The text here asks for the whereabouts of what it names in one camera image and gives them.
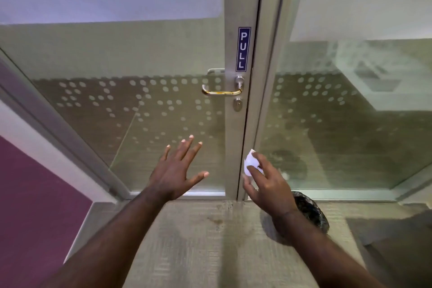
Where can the person's left hand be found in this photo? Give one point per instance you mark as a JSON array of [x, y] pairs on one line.
[[172, 176]]

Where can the person's right hand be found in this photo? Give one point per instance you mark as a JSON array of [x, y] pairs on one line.
[[273, 193]]

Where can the white tissue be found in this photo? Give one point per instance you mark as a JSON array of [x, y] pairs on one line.
[[250, 162]]

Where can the black waste bin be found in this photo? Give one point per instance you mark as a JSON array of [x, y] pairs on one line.
[[312, 210]]

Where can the person's right forearm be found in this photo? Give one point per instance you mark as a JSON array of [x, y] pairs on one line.
[[320, 250]]

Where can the person's left forearm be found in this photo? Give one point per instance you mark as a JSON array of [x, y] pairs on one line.
[[111, 247]]

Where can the blue PULL sign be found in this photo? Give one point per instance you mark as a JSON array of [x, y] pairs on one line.
[[243, 49]]

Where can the metal lock cylinder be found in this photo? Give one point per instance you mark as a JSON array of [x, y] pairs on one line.
[[237, 105]]

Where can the fixed glass partition panel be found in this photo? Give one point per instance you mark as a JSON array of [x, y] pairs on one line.
[[354, 129]]

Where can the glass door with metal frame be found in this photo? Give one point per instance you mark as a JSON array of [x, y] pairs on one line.
[[111, 51]]

